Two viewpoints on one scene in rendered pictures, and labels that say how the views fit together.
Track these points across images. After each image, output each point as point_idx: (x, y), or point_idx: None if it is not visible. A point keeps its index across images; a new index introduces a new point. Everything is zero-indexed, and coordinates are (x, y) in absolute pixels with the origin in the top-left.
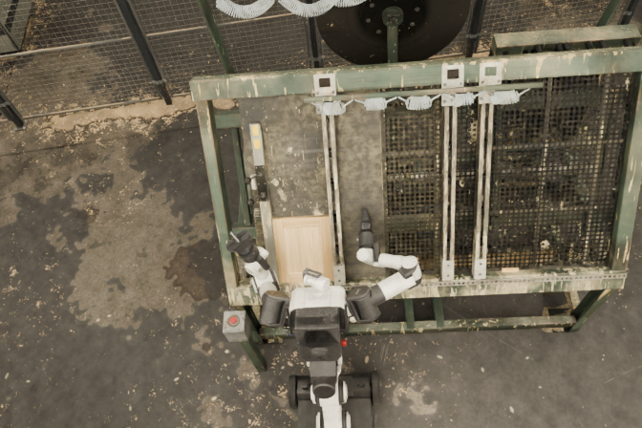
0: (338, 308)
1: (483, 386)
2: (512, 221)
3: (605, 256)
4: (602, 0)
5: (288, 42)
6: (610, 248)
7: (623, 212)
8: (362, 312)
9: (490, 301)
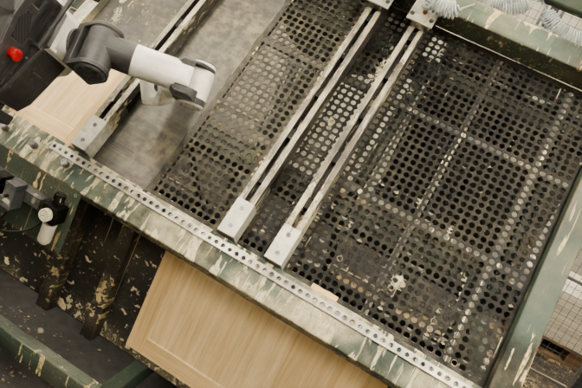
0: (61, 4)
1: None
2: (368, 214)
3: (484, 367)
4: (559, 371)
5: (223, 194)
6: (499, 355)
7: (539, 284)
8: (83, 46)
9: None
